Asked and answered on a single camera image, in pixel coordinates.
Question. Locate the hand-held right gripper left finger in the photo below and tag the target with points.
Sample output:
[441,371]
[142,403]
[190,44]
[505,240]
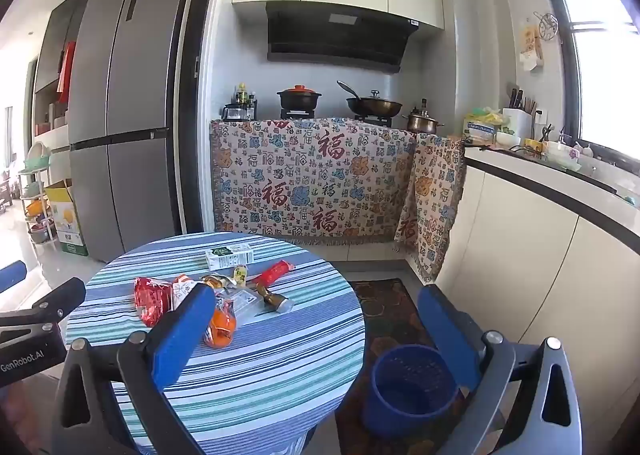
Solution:
[182,335]

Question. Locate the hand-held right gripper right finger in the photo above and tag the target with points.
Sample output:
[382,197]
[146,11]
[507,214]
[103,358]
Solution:
[442,335]

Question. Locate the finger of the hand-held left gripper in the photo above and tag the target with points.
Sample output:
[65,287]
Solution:
[55,300]
[12,276]

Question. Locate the red orange plastic wrapper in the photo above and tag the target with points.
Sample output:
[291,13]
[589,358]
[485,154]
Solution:
[222,330]

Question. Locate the orange white wrapper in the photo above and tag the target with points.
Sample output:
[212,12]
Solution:
[181,289]

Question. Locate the red white foil wrapper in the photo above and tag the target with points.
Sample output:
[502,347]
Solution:
[150,300]

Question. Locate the cream yellow snack packet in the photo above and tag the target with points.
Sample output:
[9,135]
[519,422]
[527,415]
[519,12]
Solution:
[241,275]

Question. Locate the blue plastic bin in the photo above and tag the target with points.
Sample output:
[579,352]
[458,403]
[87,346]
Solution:
[400,410]

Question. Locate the white green milk carton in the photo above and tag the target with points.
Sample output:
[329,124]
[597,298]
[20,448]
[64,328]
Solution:
[227,257]

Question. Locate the gold silver foil wrapper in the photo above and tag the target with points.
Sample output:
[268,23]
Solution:
[275,301]

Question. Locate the red snack packet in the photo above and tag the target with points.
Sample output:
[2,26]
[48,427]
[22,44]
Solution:
[272,272]

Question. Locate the dark patterned floor rug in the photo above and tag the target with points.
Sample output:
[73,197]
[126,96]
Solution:
[390,305]

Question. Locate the yellow green cardboard box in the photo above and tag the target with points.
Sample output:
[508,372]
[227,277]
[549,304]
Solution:
[67,220]

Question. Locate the storage rack with basins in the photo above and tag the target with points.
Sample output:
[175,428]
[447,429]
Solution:
[37,195]

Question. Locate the round striped table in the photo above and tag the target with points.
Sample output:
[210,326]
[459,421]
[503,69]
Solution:
[280,365]

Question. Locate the cream kitchen counter cabinet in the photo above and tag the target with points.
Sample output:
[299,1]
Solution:
[525,245]

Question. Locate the small printed fringed cloth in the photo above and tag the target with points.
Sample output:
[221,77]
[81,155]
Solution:
[432,205]

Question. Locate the large printed fringed cloth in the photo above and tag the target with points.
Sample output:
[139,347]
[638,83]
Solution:
[310,180]

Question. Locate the pale tissue box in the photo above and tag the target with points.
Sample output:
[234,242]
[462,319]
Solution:
[479,132]

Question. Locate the white bowl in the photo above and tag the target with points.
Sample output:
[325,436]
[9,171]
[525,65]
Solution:
[508,139]

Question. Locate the yellow cup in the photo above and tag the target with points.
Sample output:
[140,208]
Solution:
[533,145]

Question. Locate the steel pot with lid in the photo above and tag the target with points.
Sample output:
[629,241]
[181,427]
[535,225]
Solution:
[422,122]

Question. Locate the dark shelving cabinet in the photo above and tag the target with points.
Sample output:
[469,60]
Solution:
[50,65]

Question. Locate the red hanging bag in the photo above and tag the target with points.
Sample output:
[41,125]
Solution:
[66,67]

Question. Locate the patterned ceramic bowl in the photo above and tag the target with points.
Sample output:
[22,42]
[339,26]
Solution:
[562,155]

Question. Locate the grey refrigerator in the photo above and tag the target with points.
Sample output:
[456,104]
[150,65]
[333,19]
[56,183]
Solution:
[125,85]

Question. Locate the yellow green plastic bag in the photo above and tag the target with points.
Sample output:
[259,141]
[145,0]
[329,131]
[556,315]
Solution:
[487,116]

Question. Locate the white utensil holder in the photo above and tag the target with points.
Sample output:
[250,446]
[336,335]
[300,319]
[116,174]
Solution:
[517,124]

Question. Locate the black gas stove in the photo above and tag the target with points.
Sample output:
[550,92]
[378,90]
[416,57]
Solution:
[370,120]

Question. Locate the black seasoning rack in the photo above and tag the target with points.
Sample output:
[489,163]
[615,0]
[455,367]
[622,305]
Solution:
[239,112]

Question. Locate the dark wok with lid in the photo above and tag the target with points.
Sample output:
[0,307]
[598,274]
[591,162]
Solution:
[375,106]

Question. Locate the dark sauce bottle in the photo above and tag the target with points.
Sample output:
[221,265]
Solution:
[252,100]

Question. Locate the cooking oil bottle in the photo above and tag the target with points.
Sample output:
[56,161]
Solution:
[241,95]

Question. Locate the black clay pot orange lid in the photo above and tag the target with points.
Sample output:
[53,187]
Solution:
[299,99]

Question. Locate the window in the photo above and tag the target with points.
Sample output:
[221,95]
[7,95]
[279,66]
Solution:
[605,75]

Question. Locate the black range hood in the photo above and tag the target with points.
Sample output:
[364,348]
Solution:
[335,40]

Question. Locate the white wall outlet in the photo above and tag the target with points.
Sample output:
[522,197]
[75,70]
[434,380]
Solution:
[540,116]

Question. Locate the yellow wall hanging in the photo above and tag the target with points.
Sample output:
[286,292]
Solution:
[530,50]

